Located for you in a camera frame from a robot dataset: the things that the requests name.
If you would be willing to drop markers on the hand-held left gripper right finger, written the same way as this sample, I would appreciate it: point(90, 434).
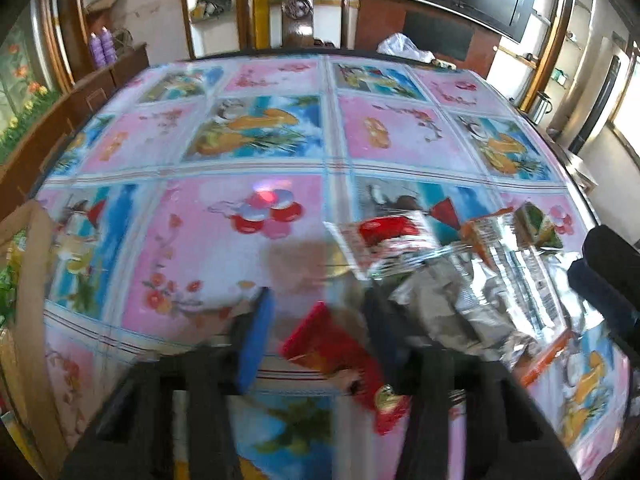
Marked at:
point(387, 345)

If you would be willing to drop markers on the silver packet printed back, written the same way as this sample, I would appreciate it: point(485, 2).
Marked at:
point(530, 280)

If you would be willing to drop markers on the low wooden cabinet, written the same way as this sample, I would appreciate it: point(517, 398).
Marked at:
point(85, 100)

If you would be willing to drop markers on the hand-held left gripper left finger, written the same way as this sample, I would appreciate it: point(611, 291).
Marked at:
point(257, 340)

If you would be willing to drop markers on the green snack packet yellow label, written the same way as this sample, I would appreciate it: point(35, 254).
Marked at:
point(7, 285)

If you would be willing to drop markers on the power strip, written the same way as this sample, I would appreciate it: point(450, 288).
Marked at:
point(445, 63)

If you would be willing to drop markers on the wooden side table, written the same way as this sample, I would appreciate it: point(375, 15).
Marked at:
point(575, 165)

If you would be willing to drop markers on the wooden chair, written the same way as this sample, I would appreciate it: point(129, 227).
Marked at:
point(297, 10)

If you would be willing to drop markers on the metal kettle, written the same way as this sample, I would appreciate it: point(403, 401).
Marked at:
point(542, 107)

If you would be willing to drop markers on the dark green bag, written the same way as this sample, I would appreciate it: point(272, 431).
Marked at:
point(215, 5)

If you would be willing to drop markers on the red and white snack packet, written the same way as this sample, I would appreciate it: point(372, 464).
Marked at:
point(385, 235)

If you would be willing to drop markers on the red snack packet cartoon face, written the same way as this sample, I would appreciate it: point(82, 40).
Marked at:
point(325, 340)

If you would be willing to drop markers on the white plastic bag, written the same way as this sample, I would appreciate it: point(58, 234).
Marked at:
point(402, 47)

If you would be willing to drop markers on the green triangular snack packet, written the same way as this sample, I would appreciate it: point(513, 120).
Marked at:
point(537, 222)

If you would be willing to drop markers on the cardboard box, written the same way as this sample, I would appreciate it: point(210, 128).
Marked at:
point(37, 310)

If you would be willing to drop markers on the black curved post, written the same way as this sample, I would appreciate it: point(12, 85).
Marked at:
point(597, 105)

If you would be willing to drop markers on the orange snack packet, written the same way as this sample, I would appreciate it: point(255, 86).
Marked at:
point(547, 360)
point(480, 230)

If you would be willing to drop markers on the silver foil snack packet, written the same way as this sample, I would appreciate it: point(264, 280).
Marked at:
point(450, 300)

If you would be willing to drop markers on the flower wall mural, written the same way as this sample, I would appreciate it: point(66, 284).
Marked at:
point(25, 95)

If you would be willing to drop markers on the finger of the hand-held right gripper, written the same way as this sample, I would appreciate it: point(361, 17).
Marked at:
point(615, 255)
point(610, 305)

